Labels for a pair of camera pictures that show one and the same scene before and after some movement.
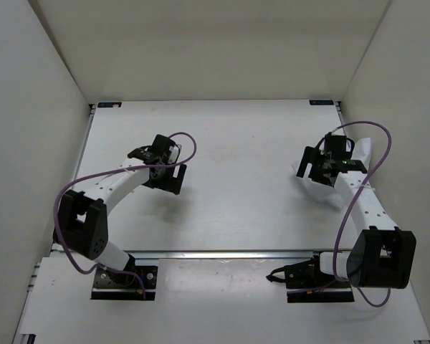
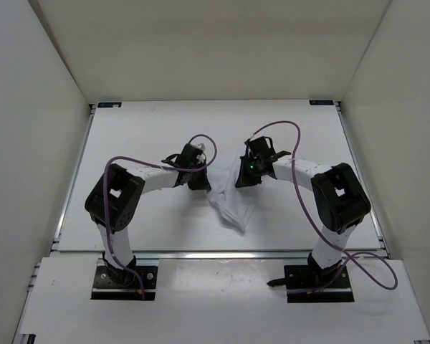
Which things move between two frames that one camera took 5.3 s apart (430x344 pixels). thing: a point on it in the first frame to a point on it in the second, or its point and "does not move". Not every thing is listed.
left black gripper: [172, 183] to [201, 184]
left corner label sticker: [110, 104] does not move
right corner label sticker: [321, 102] does not move
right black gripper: [312, 156] to [244, 179]
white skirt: [363, 147] to [236, 204]
